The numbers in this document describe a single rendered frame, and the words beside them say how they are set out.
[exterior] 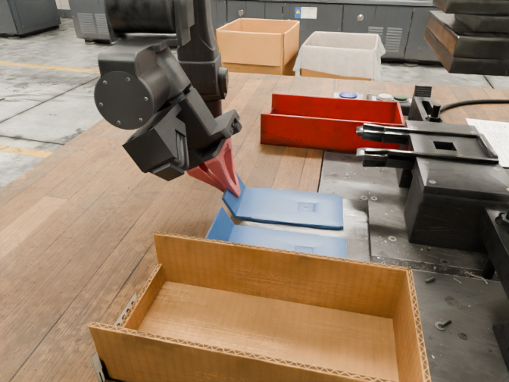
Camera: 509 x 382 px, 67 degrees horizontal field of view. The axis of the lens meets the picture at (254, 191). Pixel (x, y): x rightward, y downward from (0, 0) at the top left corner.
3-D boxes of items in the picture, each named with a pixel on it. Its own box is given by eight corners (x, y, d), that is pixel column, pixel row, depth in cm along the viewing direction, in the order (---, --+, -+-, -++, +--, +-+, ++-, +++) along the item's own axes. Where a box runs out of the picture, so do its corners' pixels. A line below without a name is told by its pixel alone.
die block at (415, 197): (395, 167, 65) (404, 126, 61) (458, 173, 63) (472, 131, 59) (408, 242, 49) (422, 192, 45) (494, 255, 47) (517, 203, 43)
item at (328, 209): (233, 188, 56) (232, 170, 54) (341, 198, 54) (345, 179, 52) (222, 216, 50) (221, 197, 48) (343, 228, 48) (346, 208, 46)
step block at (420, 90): (405, 127, 79) (415, 84, 74) (420, 129, 79) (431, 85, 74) (409, 140, 74) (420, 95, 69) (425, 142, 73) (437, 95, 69)
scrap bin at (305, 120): (271, 120, 83) (272, 92, 79) (393, 130, 78) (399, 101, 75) (260, 144, 73) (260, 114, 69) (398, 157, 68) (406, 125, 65)
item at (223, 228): (220, 225, 48) (219, 205, 47) (345, 240, 46) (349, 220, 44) (204, 264, 43) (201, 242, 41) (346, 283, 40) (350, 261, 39)
